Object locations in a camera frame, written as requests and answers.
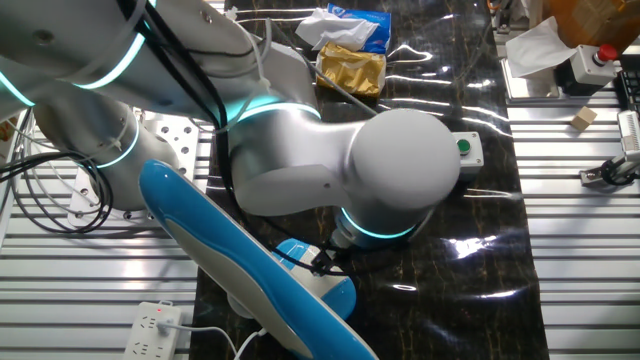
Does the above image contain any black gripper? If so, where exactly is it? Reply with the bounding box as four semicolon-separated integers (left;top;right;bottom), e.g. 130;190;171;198
311;232;354;277

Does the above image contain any brown cardboard box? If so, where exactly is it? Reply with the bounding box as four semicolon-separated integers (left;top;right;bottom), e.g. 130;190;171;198
539;0;640;56

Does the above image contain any white tissue sheet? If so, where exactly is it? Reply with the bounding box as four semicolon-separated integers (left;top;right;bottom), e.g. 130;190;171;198
504;16;579;79

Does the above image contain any blue tissue pack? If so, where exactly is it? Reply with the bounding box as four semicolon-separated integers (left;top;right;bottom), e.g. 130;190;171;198
294;2;393;55

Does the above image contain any gold foil package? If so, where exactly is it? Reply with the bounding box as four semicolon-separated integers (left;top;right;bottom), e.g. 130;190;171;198
314;42;387;99

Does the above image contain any black cable bundle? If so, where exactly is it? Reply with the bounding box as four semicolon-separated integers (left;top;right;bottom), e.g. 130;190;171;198
0;107;114;235

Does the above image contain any white lamp power cable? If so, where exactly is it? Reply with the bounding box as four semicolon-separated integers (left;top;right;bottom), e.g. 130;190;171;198
157;319;269;360

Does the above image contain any small wooden block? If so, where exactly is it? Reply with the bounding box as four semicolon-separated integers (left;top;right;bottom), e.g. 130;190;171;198
570;105;599;133

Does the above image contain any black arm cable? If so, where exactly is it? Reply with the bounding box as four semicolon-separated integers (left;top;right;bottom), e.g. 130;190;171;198
117;0;351;279

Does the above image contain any silver metal tray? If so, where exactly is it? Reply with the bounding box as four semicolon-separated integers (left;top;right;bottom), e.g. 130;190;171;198
497;9;564;105

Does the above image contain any black keyboard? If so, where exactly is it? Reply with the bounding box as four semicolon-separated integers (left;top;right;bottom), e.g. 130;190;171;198
613;69;640;114

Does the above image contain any grey red emergency stop box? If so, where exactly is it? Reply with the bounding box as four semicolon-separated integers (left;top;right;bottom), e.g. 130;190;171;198
554;43;620;96

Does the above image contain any black marble pattern mat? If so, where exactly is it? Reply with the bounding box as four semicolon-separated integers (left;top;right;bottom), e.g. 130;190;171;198
189;0;551;360

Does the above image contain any grey green push button box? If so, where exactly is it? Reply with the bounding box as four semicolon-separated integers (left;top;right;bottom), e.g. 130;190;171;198
451;130;485;182

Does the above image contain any blue white handheld device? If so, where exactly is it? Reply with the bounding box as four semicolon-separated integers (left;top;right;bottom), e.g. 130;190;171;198
137;159;379;360

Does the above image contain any white power strip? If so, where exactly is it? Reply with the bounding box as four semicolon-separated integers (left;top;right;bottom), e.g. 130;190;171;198
122;300;184;360

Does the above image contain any silver robot mounting plate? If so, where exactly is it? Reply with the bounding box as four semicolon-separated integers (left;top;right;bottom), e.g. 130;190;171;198
67;109;200;229

